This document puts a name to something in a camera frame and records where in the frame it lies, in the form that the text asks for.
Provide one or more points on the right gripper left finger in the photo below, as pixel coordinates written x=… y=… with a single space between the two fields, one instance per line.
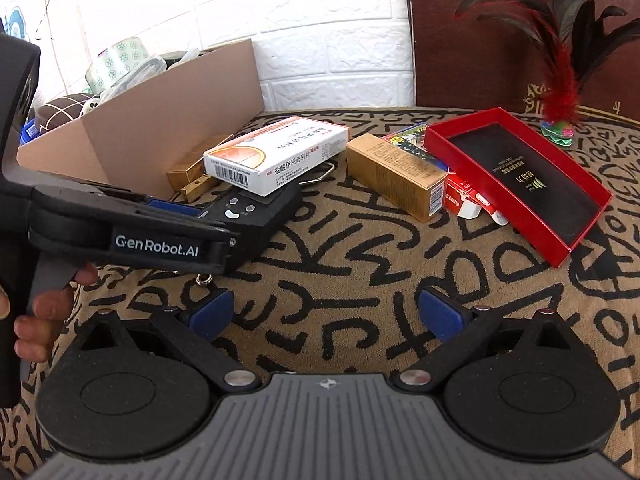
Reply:
x=190 y=333

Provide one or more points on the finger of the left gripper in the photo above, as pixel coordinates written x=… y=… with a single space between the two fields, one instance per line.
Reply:
x=150 y=201
x=105 y=229

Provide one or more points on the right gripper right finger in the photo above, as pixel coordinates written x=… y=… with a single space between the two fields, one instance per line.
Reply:
x=461 y=333

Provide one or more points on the wooden clothespin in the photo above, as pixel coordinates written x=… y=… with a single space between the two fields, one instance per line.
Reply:
x=194 y=190

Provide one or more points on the small gold box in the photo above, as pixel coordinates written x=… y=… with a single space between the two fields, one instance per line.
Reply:
x=191 y=166

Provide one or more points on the black remote key fob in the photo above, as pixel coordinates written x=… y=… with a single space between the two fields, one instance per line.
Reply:
x=252 y=219

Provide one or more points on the white orange medicine box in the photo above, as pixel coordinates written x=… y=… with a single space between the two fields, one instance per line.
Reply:
x=264 y=160

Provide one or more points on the red white cigarette pack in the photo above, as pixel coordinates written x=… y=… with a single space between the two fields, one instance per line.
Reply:
x=467 y=203

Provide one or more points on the gold carton box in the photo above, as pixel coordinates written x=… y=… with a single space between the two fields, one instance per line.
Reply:
x=406 y=180

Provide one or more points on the red shallow box tray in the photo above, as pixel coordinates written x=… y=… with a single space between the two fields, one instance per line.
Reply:
x=547 y=196

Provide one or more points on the patterned clear tape roll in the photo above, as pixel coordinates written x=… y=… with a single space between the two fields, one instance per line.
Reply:
x=115 y=62

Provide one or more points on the colourful card pack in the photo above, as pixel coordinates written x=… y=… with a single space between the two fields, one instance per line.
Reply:
x=411 y=140

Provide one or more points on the person's left hand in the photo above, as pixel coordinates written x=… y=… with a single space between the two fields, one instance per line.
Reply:
x=36 y=333

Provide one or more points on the brown cardboard box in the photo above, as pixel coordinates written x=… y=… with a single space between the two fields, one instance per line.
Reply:
x=132 y=140

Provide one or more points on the blue barcode box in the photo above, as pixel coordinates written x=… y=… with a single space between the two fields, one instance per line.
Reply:
x=29 y=132

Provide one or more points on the brown checked pouch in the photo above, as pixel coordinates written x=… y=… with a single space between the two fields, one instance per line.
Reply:
x=57 y=112

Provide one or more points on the dark red wooden board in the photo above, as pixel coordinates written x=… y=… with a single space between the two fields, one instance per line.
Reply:
x=467 y=63

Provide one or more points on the feather shuttlecock toy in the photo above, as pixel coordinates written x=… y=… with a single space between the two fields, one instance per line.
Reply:
x=573 y=44

